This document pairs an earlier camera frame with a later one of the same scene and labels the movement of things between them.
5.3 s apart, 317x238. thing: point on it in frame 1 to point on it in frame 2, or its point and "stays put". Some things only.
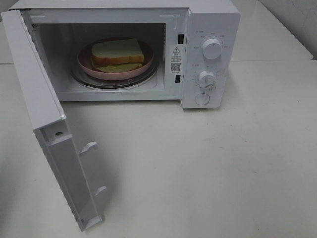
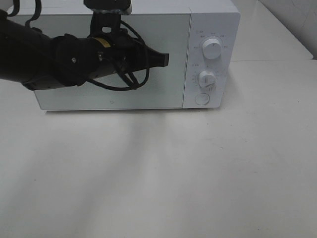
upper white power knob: (212, 49) stays put
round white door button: (202, 99) stays put
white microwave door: (50, 122) to (164, 87)
